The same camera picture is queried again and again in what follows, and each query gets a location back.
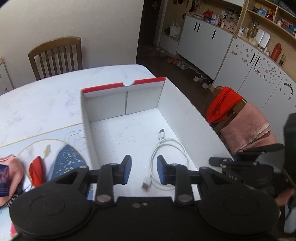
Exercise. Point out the person's right hand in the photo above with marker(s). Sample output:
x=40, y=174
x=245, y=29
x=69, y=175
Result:
x=283, y=198

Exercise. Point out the wooden wall shelf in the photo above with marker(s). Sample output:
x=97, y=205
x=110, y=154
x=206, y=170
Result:
x=266, y=18

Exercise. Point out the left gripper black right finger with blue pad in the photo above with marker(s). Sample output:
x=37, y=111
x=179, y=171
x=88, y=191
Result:
x=180, y=177

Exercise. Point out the pink fleece cloth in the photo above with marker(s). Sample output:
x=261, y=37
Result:
x=15, y=176

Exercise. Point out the blue white carton box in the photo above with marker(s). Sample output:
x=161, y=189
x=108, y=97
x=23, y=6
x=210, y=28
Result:
x=4, y=180

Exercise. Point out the white sneakers on floor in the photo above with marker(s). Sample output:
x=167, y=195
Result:
x=200, y=76

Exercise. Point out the red white cardboard box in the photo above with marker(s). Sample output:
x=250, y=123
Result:
x=148, y=118

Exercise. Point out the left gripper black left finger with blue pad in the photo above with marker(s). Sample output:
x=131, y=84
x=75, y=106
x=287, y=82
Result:
x=107, y=176

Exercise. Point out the white canisters on counter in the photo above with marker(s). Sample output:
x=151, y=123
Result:
x=262, y=38

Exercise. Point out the red thermos bottle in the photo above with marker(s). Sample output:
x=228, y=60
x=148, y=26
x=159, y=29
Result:
x=276, y=52

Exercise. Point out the white cabinet row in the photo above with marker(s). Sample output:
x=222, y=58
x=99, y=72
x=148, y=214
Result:
x=230, y=61

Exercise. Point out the wooden chair with clothes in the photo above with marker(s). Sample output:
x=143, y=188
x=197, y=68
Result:
x=217, y=127

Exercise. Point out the red cloth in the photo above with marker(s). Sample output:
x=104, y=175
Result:
x=37, y=172
x=218, y=110

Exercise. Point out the red cloth on chair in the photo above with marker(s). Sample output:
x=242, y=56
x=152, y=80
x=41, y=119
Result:
x=218, y=110

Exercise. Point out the brown wooden chair at wall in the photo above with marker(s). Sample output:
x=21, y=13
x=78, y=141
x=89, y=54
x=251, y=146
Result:
x=56, y=57

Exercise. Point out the white plastic bag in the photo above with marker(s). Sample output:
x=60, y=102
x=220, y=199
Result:
x=174, y=30

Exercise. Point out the white side cabinet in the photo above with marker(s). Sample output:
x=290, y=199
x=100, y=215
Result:
x=5, y=82

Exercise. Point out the pink towel on chair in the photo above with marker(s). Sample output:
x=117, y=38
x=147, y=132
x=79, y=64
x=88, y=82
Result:
x=249, y=129

